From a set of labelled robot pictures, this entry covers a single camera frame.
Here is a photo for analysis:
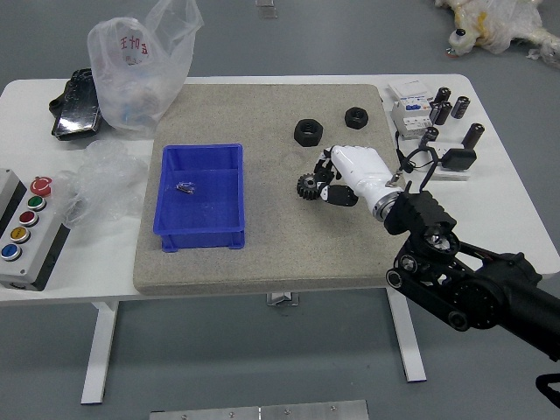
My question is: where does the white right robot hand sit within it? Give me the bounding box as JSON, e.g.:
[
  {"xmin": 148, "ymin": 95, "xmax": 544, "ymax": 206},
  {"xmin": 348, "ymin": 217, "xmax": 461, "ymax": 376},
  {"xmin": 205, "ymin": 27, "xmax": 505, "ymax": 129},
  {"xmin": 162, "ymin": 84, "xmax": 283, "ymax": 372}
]
[{"xmin": 313, "ymin": 144, "xmax": 403, "ymax": 211}]

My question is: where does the black steel gear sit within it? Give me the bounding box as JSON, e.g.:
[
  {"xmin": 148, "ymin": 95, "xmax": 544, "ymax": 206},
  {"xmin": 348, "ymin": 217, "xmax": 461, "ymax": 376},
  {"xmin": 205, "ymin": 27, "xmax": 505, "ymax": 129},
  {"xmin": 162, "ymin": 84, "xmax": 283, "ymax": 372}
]
[{"xmin": 296, "ymin": 173, "xmax": 323, "ymax": 202}]

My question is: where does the small black nut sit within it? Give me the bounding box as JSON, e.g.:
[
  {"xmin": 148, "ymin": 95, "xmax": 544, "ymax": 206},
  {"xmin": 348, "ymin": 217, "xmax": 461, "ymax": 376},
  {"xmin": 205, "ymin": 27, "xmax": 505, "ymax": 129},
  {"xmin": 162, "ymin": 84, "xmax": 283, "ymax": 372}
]
[{"xmin": 344, "ymin": 106, "xmax": 370, "ymax": 129}]

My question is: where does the big black nut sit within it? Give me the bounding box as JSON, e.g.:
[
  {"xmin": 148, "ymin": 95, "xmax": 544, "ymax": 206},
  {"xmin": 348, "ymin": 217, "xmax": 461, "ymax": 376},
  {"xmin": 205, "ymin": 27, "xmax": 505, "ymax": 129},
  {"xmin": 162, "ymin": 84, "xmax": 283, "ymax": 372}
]
[{"xmin": 293, "ymin": 117, "xmax": 325, "ymax": 147}]

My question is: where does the blue plastic box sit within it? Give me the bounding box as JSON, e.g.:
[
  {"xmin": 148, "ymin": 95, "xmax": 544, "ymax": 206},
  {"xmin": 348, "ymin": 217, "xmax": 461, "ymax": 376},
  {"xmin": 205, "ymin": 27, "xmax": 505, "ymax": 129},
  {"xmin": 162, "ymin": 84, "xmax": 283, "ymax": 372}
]
[{"xmin": 151, "ymin": 143, "xmax": 246, "ymax": 254}]

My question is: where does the grey push-button control box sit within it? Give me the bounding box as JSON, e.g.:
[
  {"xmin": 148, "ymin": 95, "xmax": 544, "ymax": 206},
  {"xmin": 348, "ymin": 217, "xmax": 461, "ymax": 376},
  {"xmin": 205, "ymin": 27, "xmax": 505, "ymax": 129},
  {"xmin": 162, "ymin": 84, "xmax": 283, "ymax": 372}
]
[{"xmin": 0, "ymin": 168, "xmax": 71, "ymax": 292}]

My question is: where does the white circuit breaker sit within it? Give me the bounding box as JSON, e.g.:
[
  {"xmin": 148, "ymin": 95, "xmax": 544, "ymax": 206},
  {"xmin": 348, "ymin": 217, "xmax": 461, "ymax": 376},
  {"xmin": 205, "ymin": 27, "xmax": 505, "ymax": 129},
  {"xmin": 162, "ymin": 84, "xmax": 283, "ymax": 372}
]
[{"xmin": 387, "ymin": 79, "xmax": 438, "ymax": 142}]

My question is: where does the white power socket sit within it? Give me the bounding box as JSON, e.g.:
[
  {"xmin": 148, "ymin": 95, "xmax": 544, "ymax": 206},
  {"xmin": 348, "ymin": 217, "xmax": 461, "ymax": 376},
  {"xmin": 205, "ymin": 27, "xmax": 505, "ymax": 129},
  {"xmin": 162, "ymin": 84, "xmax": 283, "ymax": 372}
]
[{"xmin": 426, "ymin": 140, "xmax": 473, "ymax": 181}]

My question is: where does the black power adapter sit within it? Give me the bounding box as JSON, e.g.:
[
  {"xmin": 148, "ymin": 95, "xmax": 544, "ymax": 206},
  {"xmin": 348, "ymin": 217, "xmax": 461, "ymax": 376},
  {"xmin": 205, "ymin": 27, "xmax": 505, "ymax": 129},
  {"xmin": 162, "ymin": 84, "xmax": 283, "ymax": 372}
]
[{"xmin": 439, "ymin": 147, "xmax": 477, "ymax": 172}]

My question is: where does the grey-brown mat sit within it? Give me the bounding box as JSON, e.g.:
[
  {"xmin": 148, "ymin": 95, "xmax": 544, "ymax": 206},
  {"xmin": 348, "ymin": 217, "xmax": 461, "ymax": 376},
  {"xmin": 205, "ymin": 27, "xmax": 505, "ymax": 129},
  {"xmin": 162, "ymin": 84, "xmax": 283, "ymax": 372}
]
[{"xmin": 132, "ymin": 83, "xmax": 415, "ymax": 295}]

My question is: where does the white table leg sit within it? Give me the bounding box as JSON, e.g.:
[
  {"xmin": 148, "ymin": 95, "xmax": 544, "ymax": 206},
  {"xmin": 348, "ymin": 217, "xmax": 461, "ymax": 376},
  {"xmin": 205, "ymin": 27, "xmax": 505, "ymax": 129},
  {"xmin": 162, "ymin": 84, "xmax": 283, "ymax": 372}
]
[
  {"xmin": 80, "ymin": 301, "xmax": 119, "ymax": 406},
  {"xmin": 387, "ymin": 290, "xmax": 428, "ymax": 384}
]

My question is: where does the plush toy wrapped in plastic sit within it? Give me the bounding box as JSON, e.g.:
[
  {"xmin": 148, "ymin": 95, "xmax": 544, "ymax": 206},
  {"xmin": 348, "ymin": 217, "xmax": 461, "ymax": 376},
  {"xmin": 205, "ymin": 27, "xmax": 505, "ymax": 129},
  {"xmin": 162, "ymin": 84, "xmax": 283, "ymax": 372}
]
[{"xmin": 434, "ymin": 0, "xmax": 560, "ymax": 69}]

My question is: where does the white plastic bag red print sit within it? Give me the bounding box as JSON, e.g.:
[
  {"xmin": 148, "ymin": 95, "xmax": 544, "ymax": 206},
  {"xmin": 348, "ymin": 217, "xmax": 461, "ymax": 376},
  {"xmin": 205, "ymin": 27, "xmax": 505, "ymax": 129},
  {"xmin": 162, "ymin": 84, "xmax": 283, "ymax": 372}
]
[{"xmin": 86, "ymin": 0, "xmax": 205, "ymax": 141}]

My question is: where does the clear crumpled plastic bag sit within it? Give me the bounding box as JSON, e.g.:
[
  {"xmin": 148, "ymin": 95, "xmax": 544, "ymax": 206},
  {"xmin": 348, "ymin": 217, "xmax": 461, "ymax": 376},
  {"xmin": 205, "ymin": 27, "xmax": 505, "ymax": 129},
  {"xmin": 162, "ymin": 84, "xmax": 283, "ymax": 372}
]
[{"xmin": 56, "ymin": 139, "xmax": 152, "ymax": 228}]

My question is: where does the large grey metal floor plate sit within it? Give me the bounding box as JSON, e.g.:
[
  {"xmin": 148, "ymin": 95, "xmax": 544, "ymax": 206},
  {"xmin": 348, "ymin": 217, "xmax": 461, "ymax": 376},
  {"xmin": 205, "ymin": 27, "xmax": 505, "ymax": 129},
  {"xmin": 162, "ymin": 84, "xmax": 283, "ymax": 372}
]
[{"xmin": 149, "ymin": 400, "xmax": 370, "ymax": 420}]

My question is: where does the black plastic tray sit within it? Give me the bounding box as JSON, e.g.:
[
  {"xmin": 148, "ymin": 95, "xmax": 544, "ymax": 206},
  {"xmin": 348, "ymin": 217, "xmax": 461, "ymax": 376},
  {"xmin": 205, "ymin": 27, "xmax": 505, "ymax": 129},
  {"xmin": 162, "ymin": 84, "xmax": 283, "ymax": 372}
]
[{"xmin": 47, "ymin": 67, "xmax": 104, "ymax": 142}]

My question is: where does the black adapter cord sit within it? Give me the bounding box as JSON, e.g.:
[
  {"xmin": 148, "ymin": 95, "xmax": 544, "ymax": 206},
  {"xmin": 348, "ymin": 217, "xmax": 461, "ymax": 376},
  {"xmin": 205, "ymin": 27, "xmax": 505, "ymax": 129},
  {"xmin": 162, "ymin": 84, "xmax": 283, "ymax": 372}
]
[{"xmin": 395, "ymin": 129, "xmax": 443, "ymax": 174}]

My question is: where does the metal bracket under table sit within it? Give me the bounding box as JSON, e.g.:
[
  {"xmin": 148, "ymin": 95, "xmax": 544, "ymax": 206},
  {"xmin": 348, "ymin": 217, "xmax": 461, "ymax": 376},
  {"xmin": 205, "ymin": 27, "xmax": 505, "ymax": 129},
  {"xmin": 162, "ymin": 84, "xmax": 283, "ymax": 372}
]
[{"xmin": 265, "ymin": 291, "xmax": 301, "ymax": 307}]

